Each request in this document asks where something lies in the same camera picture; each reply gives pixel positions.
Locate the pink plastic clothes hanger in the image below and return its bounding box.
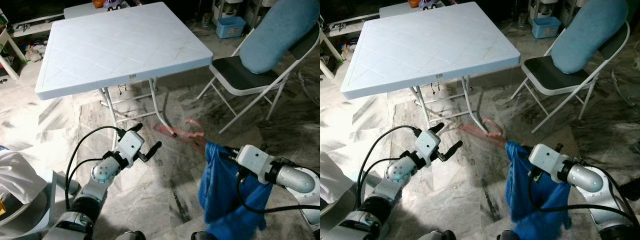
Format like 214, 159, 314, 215
457, 120, 507, 148
152, 118, 206, 148

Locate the blue garment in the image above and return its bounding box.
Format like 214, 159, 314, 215
504, 141, 573, 240
198, 141, 273, 240

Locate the white folding chair grey seat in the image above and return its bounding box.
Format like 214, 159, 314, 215
196, 22, 320, 135
511, 21, 632, 135

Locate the white folding table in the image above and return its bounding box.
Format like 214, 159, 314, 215
341, 1, 522, 135
35, 1, 215, 140

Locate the small light blue plastic chair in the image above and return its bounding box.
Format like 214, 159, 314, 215
0, 170, 81, 238

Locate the light blue plastic bin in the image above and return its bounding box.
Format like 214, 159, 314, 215
216, 16, 247, 39
531, 16, 562, 39

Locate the white side table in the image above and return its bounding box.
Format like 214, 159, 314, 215
379, 2, 425, 18
63, 2, 108, 20

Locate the light blue pillow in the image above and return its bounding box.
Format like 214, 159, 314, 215
240, 0, 320, 75
551, 0, 630, 75

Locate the grey plush toy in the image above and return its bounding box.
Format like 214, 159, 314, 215
25, 44, 45, 63

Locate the white basket shelving unit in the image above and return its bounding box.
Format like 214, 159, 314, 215
527, 0, 576, 23
210, 0, 281, 23

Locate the white kids table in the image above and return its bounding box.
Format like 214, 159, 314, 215
0, 10, 28, 81

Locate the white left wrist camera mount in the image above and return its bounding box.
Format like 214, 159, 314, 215
116, 131, 146, 168
412, 130, 441, 168

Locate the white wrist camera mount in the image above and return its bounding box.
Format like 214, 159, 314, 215
116, 131, 146, 168
236, 145, 273, 183
529, 144, 568, 182
412, 130, 441, 168

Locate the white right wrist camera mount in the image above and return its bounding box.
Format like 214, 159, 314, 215
529, 144, 568, 182
236, 145, 273, 183

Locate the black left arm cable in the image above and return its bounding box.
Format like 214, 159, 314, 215
356, 125, 421, 211
65, 125, 126, 211

